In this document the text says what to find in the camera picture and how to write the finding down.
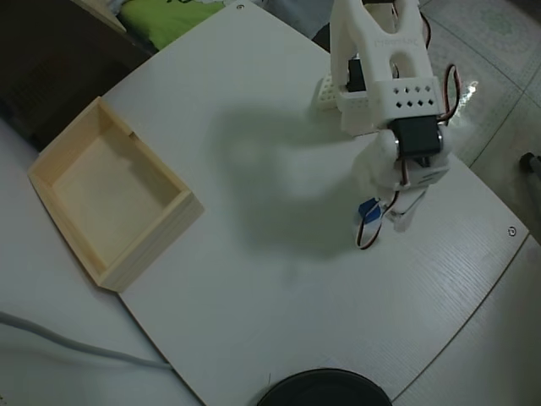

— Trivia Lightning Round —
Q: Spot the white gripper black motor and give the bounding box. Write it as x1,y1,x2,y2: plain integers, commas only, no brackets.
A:
389,151,450,233

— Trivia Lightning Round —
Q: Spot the open wooden box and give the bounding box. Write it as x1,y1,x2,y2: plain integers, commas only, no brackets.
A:
27,96,205,294

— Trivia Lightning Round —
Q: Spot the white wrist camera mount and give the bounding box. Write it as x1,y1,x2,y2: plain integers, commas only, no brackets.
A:
353,134,398,200

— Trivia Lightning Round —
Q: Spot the thick grey cable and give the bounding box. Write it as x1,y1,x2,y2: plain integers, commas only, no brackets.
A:
0,310,175,374

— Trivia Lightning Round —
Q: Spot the black round object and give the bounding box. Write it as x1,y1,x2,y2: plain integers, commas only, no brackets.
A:
256,368,392,406

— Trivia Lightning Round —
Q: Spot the dark brown furniture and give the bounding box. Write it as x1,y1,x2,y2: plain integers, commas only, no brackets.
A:
0,0,161,152

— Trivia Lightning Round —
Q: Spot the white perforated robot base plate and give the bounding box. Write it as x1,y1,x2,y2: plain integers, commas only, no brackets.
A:
311,73,344,112

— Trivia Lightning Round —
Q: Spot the green cloth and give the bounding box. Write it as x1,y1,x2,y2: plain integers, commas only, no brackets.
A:
117,0,236,50

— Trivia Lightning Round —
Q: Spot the small blue cube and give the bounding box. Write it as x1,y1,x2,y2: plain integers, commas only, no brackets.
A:
358,197,385,229

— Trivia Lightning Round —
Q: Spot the red black servo cable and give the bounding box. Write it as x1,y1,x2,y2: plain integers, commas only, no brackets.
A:
356,185,402,251
437,63,463,127

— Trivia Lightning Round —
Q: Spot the light wooden board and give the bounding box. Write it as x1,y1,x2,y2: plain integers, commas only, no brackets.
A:
70,0,128,34

